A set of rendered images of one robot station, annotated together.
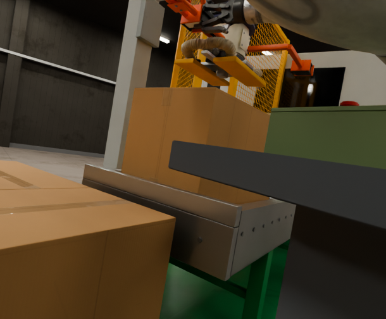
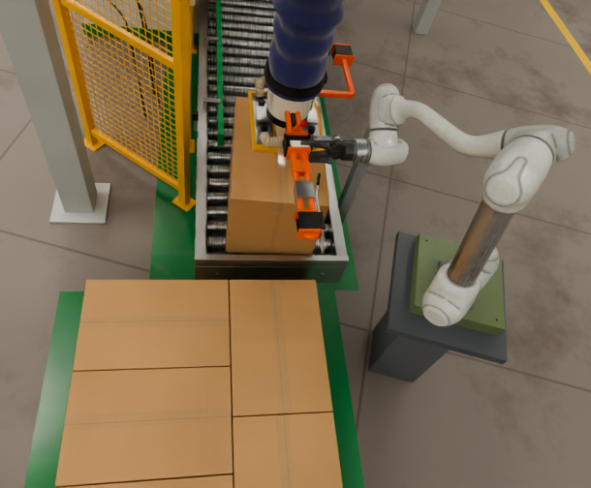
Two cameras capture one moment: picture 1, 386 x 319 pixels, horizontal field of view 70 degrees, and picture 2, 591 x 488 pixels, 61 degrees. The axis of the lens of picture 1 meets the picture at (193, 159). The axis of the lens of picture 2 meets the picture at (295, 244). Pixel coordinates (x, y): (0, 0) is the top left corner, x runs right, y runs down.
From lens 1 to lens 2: 2.06 m
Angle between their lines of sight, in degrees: 68
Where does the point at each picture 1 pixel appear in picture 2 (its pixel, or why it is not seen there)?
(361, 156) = not seen: hidden behind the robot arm
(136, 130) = (241, 224)
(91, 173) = (206, 262)
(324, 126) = not seen: hidden behind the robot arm
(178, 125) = (292, 223)
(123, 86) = (29, 46)
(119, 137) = (62, 118)
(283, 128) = (418, 309)
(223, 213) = (339, 263)
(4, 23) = not seen: outside the picture
